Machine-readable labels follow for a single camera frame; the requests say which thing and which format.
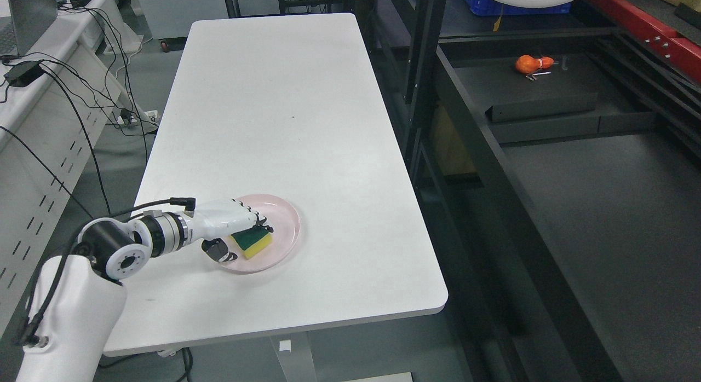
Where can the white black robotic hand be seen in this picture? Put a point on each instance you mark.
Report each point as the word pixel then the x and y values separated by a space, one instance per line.
pixel 213 221

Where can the green yellow sponge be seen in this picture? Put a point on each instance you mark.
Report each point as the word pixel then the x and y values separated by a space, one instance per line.
pixel 252 241

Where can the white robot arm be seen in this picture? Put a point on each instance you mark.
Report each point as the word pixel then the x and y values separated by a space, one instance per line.
pixel 79 296

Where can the black metal shelf rack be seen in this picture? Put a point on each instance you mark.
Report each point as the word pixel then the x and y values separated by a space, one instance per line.
pixel 565 203

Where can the pink round plate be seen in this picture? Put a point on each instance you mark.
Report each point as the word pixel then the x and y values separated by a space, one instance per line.
pixel 283 218

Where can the white rectangular table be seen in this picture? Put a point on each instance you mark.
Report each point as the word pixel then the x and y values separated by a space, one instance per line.
pixel 286 105

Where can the white perforated side desk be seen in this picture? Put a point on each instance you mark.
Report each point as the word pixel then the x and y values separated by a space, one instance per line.
pixel 47 130

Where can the black power adapter brick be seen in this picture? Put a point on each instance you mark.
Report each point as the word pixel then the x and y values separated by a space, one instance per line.
pixel 23 74

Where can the grey laptop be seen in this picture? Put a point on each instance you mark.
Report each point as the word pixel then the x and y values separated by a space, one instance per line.
pixel 27 22

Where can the blue plastic crate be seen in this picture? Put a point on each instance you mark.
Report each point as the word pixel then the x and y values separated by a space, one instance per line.
pixel 491 8

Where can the orange plastic gourd toy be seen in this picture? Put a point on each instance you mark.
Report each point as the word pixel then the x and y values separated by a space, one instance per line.
pixel 527 64

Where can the red metal beam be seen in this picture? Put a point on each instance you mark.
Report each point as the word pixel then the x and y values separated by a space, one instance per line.
pixel 662 39

